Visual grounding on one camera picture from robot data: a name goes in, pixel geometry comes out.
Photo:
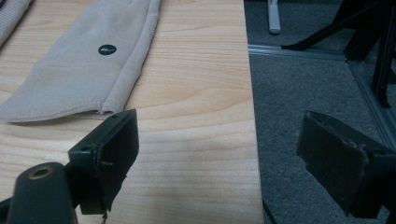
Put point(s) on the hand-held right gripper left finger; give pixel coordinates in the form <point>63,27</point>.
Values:
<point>109,161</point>

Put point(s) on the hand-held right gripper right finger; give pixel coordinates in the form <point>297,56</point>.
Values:
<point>339,165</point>

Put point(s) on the black metal stand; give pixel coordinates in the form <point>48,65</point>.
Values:
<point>383,62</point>

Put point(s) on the grey metal floor rail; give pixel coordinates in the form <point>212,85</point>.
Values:
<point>311,53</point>
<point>373,102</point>

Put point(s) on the white metal desk frame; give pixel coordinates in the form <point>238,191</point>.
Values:
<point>274,15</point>

